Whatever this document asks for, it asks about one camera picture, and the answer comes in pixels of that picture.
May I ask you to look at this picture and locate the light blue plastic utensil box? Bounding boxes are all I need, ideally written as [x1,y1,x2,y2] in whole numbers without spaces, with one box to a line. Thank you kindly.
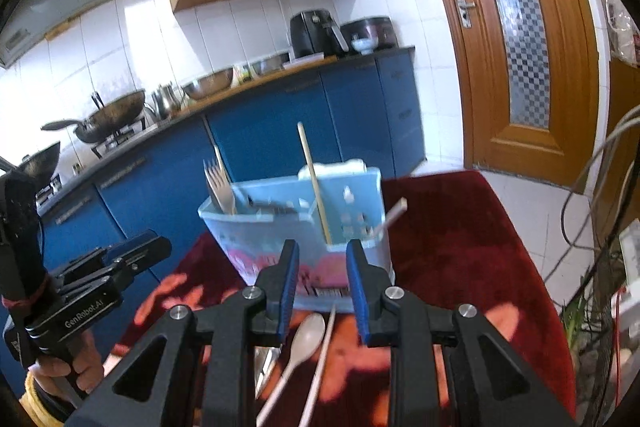
[197,159,396,313]

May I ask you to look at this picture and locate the large dark wok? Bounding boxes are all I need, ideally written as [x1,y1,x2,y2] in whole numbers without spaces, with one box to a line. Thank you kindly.
[41,89,147,144]

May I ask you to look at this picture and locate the red floral printed blanket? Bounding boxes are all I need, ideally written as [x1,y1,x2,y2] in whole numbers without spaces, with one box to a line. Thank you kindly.
[112,170,578,427]

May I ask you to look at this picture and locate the person's left hand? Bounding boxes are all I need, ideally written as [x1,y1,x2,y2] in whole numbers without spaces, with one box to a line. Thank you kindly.
[31,331,107,402]

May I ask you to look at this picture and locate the thin brown wooden chopstick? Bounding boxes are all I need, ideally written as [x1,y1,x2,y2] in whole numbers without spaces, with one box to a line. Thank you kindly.
[372,199,408,235]

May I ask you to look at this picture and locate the green leafy plant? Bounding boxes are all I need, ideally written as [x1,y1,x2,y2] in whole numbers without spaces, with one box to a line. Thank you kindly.
[565,302,601,350]

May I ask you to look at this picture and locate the white chopstick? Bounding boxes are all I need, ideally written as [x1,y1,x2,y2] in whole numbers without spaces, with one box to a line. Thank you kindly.
[297,304,337,427]

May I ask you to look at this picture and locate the metal door handle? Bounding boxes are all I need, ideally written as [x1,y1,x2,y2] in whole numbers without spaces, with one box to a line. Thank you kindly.
[456,0,476,28]

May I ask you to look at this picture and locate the black air fryer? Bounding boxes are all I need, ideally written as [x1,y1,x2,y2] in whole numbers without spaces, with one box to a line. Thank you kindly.
[290,9,348,58]

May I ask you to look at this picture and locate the blue kitchen base cabinets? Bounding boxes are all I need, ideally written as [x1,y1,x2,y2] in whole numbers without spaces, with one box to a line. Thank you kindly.
[0,49,428,403]

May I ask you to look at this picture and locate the gas stove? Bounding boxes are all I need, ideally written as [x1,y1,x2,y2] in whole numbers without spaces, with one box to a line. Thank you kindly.
[30,122,151,202]

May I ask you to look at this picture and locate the wooden door with glass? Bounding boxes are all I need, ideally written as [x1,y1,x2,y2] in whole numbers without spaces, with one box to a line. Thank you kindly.
[407,0,601,188]

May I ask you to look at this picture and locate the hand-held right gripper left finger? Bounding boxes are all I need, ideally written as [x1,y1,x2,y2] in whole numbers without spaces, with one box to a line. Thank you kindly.
[70,238,301,427]

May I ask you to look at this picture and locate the beige plastic spoon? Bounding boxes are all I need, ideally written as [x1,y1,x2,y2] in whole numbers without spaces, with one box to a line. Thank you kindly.
[257,313,326,427]

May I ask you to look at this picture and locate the small steel fork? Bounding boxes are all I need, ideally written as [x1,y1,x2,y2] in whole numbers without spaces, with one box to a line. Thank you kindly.
[212,145,237,214]

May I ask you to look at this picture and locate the large steel bowl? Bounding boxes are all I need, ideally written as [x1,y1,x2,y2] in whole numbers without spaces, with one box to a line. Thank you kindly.
[181,67,235,102]

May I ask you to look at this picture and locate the steel kettle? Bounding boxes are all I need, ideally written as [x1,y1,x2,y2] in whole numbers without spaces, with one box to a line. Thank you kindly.
[151,82,183,118]

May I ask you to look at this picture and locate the small dark wok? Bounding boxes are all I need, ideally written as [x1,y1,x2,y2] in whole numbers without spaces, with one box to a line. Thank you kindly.
[17,141,62,180]

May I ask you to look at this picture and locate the pink white plastic bag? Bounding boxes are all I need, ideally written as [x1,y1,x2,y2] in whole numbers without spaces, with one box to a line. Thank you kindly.
[600,0,640,68]

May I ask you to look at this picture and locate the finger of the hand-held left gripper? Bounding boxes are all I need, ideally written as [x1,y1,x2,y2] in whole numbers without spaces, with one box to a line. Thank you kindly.
[105,229,174,282]

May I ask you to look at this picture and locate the pale wooden chopstick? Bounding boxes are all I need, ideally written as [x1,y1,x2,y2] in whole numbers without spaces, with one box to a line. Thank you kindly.
[297,122,332,245]

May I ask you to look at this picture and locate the wooden cutting board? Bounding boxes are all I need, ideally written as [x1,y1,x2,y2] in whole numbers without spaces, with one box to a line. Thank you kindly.
[282,54,338,70]

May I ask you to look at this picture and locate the pale cable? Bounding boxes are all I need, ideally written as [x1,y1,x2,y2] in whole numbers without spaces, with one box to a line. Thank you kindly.
[542,104,640,308]

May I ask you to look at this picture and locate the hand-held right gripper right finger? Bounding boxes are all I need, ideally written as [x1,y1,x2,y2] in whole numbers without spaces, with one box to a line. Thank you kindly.
[346,238,576,427]

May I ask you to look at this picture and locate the small steel bowl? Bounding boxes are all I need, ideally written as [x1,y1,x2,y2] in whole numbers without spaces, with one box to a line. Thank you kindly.
[249,53,292,76]

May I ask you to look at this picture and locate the black rice cooker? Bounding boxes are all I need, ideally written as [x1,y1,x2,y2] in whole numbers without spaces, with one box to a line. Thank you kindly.
[340,17,399,54]

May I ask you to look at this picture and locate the large steel fork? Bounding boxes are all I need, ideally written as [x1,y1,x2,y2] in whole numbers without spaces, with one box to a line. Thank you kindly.
[203,157,237,215]

